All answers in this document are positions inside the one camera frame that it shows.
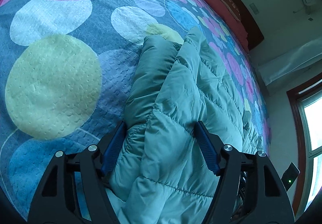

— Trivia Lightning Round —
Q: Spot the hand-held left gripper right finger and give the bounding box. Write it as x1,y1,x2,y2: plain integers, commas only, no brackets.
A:
196,121,295,224

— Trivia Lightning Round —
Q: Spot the wooden headboard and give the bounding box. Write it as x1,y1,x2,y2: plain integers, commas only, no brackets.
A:
184,0,264,51

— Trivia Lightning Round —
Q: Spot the large wood-framed window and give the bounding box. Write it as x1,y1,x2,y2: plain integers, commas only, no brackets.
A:
287,72,322,217

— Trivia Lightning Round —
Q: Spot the pale curtain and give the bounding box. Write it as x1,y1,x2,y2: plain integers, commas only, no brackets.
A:
259,40,322,93

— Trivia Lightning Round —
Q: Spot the green puffer jacket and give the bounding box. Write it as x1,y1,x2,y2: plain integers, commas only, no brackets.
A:
103,27,264,224

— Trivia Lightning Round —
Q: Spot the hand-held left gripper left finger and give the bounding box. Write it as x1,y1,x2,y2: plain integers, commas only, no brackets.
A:
27,121,126,224

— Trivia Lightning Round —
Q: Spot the dotted colourful bedspread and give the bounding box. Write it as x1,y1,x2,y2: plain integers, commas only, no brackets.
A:
0,0,271,222

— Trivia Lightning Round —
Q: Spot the brown cushion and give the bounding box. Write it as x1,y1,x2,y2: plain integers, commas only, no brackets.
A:
218,0,242,22

